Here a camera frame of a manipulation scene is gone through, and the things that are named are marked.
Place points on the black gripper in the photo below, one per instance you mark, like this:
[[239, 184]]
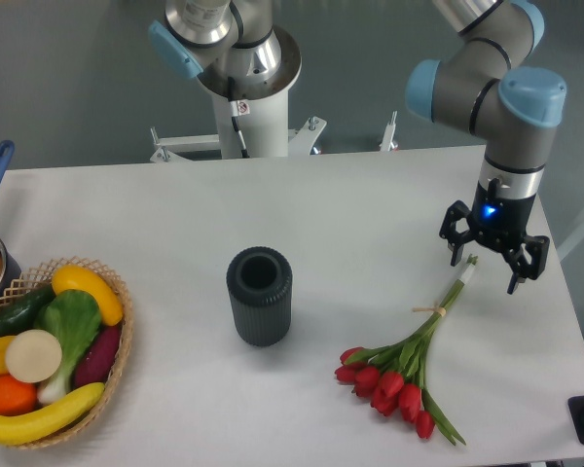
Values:
[[499, 224]]

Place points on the red tulip bouquet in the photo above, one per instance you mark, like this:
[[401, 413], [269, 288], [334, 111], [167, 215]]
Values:
[[393, 377]]

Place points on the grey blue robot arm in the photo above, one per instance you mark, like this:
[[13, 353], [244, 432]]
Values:
[[485, 89]]

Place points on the dark grey ribbed vase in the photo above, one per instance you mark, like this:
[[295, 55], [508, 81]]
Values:
[[259, 281]]

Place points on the purple sweet potato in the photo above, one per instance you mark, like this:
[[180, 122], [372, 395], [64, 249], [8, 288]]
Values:
[[95, 366]]

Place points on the yellow squash upper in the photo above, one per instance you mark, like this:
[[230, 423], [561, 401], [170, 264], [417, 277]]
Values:
[[73, 277]]

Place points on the green bok choy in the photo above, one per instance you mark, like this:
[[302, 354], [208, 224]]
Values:
[[73, 318]]

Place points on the woven wicker basket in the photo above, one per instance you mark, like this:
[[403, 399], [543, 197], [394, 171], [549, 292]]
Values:
[[42, 275]]

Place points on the cream round radish slice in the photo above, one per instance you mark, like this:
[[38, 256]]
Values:
[[33, 356]]

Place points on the green cucumber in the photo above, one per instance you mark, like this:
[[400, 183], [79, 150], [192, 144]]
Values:
[[20, 315]]

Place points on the orange fruit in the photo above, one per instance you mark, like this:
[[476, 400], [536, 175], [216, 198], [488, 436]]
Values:
[[16, 397]]

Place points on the yellow banana squash lower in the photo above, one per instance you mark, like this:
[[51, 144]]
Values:
[[31, 427]]

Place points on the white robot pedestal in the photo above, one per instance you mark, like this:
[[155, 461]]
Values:
[[249, 92]]

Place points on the white metal base bracket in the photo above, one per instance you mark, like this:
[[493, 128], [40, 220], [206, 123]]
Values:
[[185, 145]]

